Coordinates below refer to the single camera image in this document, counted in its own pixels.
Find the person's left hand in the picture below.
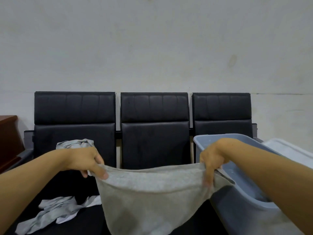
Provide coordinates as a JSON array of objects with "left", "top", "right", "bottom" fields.
[{"left": 66, "top": 147, "right": 109, "bottom": 180}]

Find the white bin lid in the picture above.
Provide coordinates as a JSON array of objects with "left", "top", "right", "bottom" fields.
[{"left": 263, "top": 138, "right": 313, "bottom": 169}]

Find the blue-grey plastic bin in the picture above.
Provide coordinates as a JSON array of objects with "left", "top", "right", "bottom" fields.
[{"left": 193, "top": 133, "right": 304, "bottom": 235}]

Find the person's right hand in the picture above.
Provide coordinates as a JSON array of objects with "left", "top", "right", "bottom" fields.
[{"left": 199, "top": 138, "right": 231, "bottom": 188}]

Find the grey tank top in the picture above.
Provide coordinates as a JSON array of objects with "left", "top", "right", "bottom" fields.
[{"left": 15, "top": 195, "right": 102, "bottom": 235}]

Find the black leather bench chair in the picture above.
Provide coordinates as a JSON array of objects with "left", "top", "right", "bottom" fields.
[
  {"left": 5, "top": 91, "right": 117, "bottom": 235},
  {"left": 192, "top": 93, "right": 254, "bottom": 157},
  {"left": 107, "top": 92, "right": 229, "bottom": 235}
]

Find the person's right forearm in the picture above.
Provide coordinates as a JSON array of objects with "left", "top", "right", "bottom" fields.
[{"left": 220, "top": 138, "right": 313, "bottom": 235}]

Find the brown wooden cabinet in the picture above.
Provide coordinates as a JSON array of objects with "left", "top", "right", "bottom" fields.
[{"left": 0, "top": 115, "right": 26, "bottom": 173}]

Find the person's left forearm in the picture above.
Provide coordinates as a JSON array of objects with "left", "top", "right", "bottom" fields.
[{"left": 0, "top": 149, "right": 71, "bottom": 235}]

